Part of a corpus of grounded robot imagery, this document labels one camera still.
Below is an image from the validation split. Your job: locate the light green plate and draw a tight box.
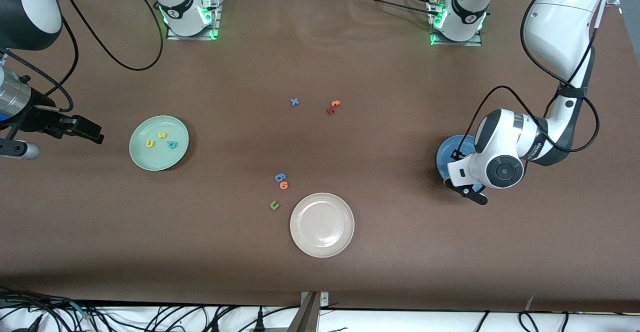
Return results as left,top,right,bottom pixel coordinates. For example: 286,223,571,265
129,116,191,172

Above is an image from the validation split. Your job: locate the beige plate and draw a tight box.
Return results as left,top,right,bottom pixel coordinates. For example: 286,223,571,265
290,193,355,258

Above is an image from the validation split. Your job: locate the blue plate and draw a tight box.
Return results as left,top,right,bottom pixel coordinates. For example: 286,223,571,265
436,135,485,193

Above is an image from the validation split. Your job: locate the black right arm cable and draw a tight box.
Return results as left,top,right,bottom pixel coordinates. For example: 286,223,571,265
55,0,165,71

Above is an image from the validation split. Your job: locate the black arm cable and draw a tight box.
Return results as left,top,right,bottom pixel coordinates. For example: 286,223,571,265
452,0,601,162
55,0,165,71

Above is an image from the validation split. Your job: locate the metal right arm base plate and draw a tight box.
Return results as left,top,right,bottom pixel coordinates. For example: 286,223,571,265
166,0,222,41

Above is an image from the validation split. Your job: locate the green floor cable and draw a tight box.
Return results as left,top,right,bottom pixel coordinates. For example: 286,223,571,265
70,301,96,320

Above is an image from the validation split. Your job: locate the metal table bracket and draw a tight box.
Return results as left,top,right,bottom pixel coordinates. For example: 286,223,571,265
286,291,330,332

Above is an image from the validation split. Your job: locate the black table cable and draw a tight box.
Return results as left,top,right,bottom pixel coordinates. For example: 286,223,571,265
350,0,443,17

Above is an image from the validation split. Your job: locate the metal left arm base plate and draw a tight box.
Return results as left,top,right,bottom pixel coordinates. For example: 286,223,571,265
429,0,483,47

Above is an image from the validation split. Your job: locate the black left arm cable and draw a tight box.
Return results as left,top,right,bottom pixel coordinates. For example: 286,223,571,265
452,0,601,162

